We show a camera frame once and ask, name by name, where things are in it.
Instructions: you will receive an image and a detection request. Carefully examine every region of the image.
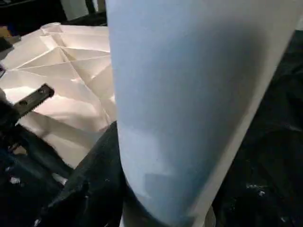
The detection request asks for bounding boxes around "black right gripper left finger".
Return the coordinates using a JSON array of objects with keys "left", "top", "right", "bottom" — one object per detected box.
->
[{"left": 44, "top": 120, "right": 134, "bottom": 227}]

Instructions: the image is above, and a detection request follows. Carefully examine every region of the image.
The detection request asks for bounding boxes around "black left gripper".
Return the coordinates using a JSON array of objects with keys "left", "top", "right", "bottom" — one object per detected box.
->
[{"left": 0, "top": 82, "right": 72, "bottom": 190}]

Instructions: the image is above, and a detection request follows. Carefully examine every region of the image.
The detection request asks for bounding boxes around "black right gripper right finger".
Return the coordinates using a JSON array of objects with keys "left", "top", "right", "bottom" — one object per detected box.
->
[{"left": 209, "top": 141, "right": 303, "bottom": 227}]

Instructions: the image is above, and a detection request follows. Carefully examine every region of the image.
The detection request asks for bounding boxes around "white plastic table top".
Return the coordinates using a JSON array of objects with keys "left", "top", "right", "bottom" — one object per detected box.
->
[{"left": 0, "top": 22, "right": 119, "bottom": 170}]

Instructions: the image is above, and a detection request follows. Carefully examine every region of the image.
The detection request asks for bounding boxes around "white plastic table leg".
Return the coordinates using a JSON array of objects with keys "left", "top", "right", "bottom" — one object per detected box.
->
[{"left": 105, "top": 0, "right": 299, "bottom": 227}]

